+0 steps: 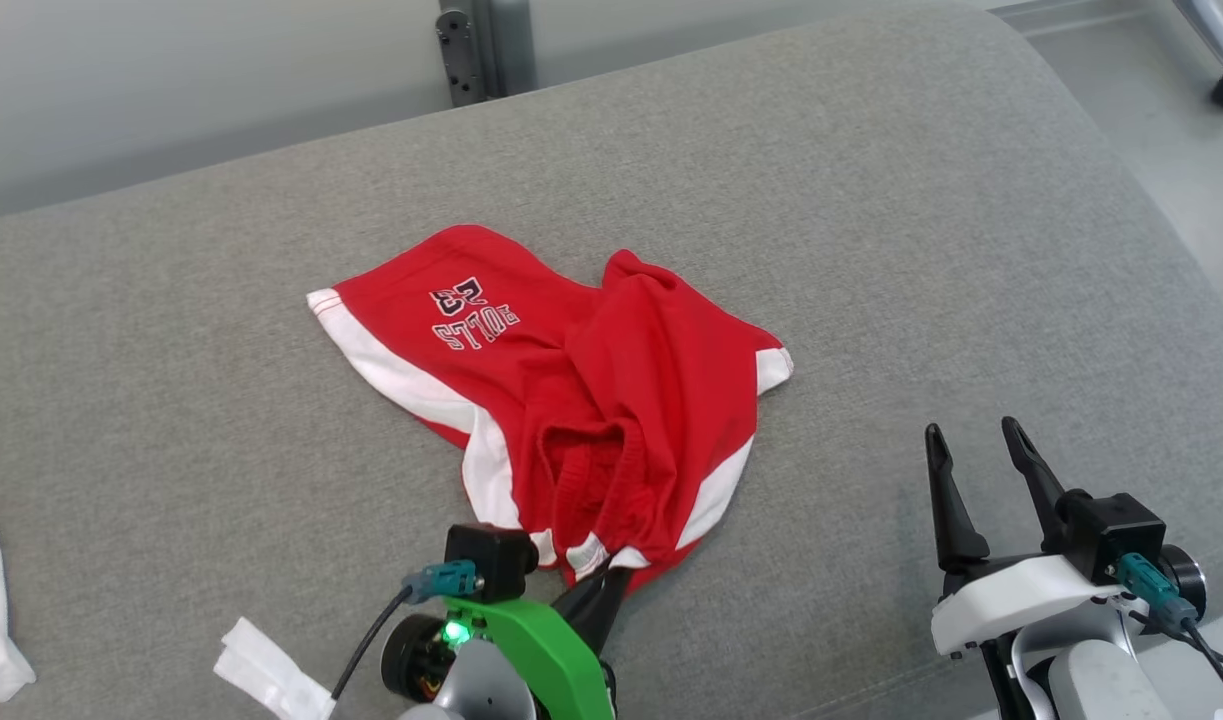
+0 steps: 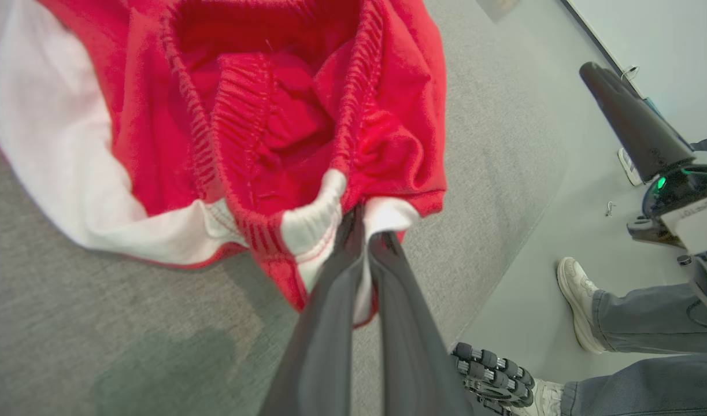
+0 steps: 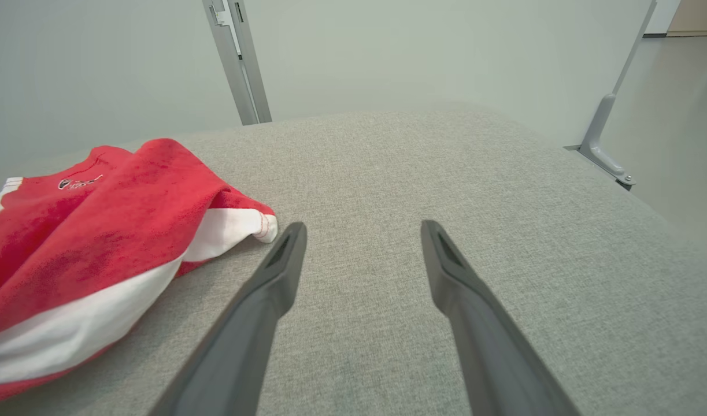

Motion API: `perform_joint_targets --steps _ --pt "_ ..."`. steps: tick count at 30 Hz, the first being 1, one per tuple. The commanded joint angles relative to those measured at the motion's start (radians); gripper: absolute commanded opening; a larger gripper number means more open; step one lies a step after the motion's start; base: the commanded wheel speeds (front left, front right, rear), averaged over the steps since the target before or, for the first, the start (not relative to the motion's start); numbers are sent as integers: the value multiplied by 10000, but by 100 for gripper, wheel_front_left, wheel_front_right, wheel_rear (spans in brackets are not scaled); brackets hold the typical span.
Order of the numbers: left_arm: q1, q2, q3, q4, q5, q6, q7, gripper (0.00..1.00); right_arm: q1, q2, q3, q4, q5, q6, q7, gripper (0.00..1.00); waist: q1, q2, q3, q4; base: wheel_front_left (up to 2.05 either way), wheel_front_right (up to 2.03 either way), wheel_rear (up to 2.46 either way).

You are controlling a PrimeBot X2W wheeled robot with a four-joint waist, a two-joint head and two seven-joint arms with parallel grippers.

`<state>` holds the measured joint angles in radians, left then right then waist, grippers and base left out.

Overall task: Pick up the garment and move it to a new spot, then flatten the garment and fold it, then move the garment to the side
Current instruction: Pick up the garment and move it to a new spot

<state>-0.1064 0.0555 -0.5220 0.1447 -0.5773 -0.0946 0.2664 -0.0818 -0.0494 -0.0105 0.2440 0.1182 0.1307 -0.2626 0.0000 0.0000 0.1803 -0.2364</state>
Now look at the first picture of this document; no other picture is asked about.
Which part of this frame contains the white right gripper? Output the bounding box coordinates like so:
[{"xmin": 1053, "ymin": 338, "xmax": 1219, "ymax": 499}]
[{"xmin": 924, "ymin": 416, "xmax": 1152, "ymax": 658}]

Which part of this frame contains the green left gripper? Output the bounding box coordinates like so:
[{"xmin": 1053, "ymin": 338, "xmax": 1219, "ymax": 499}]
[{"xmin": 441, "ymin": 568, "xmax": 634, "ymax": 720}]

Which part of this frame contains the red Bulls shorts white trim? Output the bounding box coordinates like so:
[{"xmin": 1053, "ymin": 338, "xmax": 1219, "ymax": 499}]
[{"xmin": 306, "ymin": 224, "xmax": 795, "ymax": 593}]

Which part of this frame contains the white tape label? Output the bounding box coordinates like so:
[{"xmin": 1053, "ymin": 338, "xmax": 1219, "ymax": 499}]
[{"xmin": 213, "ymin": 617, "xmax": 337, "ymax": 720}]

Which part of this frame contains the grey metal base bar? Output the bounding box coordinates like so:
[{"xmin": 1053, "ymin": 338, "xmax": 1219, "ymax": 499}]
[{"xmin": 991, "ymin": 0, "xmax": 1172, "ymax": 37}]

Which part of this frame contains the grey metal stand leg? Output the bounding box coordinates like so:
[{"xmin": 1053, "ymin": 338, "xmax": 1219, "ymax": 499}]
[{"xmin": 1171, "ymin": 0, "xmax": 1223, "ymax": 86}]

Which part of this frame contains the teal left camera connector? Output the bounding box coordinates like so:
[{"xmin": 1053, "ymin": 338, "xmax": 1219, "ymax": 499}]
[{"xmin": 403, "ymin": 560, "xmax": 480, "ymax": 604}]

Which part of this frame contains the teal camera connector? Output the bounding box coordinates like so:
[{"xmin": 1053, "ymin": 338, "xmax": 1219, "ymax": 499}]
[
  {"xmin": 403, "ymin": 560, "xmax": 480, "ymax": 604},
  {"xmin": 1116, "ymin": 553, "xmax": 1200, "ymax": 631}
]

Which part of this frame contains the teal right camera connector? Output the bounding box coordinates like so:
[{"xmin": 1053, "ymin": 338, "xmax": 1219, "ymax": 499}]
[{"xmin": 1116, "ymin": 553, "xmax": 1200, "ymax": 631}]

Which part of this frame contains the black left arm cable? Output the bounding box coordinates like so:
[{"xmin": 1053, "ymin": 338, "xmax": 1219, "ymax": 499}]
[{"xmin": 331, "ymin": 585, "xmax": 414, "ymax": 701}]

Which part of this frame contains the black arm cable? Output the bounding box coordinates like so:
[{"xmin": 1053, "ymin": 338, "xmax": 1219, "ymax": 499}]
[
  {"xmin": 331, "ymin": 585, "xmax": 414, "ymax": 701},
  {"xmin": 1141, "ymin": 598, "xmax": 1223, "ymax": 720}
]

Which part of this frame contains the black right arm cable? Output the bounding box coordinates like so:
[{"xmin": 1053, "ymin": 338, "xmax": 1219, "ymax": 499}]
[{"xmin": 1141, "ymin": 598, "xmax": 1223, "ymax": 720}]

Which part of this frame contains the dark grey metal bracket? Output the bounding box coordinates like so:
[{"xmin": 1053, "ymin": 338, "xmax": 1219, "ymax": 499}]
[{"xmin": 436, "ymin": 8, "xmax": 489, "ymax": 108}]

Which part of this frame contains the grey metal post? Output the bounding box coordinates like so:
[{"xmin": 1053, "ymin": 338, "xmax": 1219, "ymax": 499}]
[{"xmin": 471, "ymin": 0, "xmax": 538, "ymax": 98}]

